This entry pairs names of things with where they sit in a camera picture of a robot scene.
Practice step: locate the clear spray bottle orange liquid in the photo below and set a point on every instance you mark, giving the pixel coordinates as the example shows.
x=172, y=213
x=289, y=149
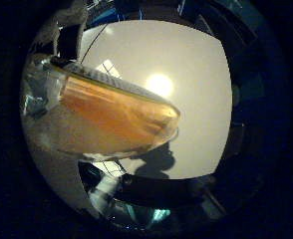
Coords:
x=120, y=119

